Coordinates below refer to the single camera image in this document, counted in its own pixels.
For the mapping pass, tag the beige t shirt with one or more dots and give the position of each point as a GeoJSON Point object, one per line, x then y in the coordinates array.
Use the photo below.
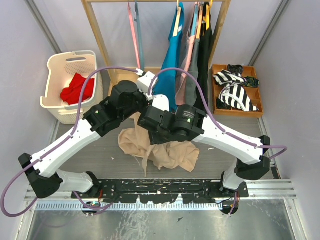
{"type": "Point", "coordinates": [136, 142]}

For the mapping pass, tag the wooden hanger with blue shirt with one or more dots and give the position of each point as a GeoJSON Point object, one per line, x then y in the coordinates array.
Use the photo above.
{"type": "Point", "coordinates": [177, 19]}

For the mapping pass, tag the grey plastic hanger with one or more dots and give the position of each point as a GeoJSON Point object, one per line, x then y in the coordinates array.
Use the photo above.
{"type": "Point", "coordinates": [139, 34]}

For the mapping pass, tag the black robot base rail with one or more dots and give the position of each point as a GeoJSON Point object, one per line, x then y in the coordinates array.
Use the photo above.
{"type": "Point", "coordinates": [162, 191]}

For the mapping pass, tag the pink plastic hanger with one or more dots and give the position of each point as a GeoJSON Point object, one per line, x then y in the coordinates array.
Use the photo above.
{"type": "Point", "coordinates": [134, 37]}

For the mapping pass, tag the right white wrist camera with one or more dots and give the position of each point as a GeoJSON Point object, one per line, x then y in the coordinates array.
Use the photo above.
{"type": "Point", "coordinates": [159, 101]}

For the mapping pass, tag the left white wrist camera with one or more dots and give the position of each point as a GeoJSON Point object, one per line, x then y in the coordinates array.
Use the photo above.
{"type": "Point", "coordinates": [146, 81]}

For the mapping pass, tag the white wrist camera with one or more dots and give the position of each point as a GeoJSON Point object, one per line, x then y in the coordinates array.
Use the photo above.
{"type": "Point", "coordinates": [146, 81]}
{"type": "Point", "coordinates": [159, 101]}

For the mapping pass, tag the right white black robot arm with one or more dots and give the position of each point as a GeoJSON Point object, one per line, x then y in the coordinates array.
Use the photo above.
{"type": "Point", "coordinates": [193, 125]}

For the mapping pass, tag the red cloth in basket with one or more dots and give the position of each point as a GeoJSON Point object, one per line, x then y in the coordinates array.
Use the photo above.
{"type": "Point", "coordinates": [72, 93]}

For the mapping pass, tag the black white striped cloth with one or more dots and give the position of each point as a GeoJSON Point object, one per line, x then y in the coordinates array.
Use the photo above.
{"type": "Point", "coordinates": [233, 93]}

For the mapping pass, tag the dark patterned cloth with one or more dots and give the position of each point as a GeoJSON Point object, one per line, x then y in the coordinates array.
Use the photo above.
{"type": "Point", "coordinates": [251, 82]}

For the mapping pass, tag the pink garment on hanger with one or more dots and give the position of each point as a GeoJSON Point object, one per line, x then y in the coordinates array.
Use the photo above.
{"type": "Point", "coordinates": [181, 79]}

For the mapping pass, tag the blue t shirt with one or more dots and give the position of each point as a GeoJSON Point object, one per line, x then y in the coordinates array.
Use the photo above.
{"type": "Point", "coordinates": [166, 83]}

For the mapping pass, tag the white laundry basket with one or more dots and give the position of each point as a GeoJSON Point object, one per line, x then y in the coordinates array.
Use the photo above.
{"type": "Point", "coordinates": [62, 69]}

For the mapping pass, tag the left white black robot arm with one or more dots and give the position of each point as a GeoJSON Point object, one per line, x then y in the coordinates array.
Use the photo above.
{"type": "Point", "coordinates": [44, 174]}

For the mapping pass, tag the grey garment on hanger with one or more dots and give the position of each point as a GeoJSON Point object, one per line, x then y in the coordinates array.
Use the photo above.
{"type": "Point", "coordinates": [191, 89]}

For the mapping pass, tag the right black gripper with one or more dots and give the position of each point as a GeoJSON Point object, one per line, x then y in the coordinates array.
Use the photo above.
{"type": "Point", "coordinates": [155, 139]}

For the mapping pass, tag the orange wooden compartment tray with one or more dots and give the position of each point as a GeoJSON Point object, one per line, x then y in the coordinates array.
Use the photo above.
{"type": "Point", "coordinates": [220, 108]}

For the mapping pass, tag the wooden clothes rack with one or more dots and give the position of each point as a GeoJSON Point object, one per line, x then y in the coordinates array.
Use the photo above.
{"type": "Point", "coordinates": [117, 75]}

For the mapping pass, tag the black garment on hanger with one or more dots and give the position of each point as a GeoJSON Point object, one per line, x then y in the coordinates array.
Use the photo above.
{"type": "Point", "coordinates": [204, 51]}

